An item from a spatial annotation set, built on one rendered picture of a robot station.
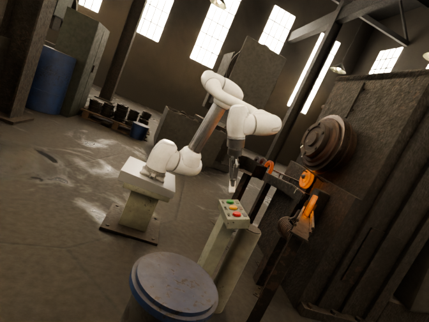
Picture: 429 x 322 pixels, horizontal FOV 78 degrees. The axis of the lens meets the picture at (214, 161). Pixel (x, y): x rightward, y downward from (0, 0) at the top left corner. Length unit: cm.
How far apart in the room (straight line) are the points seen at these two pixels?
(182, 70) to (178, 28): 163
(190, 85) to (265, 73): 742
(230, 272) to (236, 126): 78
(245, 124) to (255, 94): 344
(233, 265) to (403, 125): 132
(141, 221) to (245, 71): 328
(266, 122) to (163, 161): 82
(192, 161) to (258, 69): 306
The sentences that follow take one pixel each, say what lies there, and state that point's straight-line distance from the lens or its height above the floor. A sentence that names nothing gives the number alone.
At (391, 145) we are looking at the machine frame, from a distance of 198.
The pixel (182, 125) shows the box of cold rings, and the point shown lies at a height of 60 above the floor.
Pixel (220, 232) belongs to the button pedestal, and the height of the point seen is 48.
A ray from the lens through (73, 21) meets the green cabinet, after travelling 474.
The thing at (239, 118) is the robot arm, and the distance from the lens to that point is 128.
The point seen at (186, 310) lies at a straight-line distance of 93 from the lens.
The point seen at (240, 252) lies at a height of 39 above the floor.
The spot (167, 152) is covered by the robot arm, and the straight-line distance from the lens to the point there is 185.
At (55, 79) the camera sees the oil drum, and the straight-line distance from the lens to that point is 447.
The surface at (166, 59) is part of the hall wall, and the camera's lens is 1196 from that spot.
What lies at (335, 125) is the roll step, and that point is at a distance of 216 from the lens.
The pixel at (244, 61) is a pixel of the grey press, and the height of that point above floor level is 193.
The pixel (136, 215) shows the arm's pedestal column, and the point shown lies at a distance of 199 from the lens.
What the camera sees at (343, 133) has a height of 122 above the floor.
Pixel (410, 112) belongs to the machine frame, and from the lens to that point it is 202.
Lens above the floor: 101
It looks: 10 degrees down
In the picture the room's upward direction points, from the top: 24 degrees clockwise
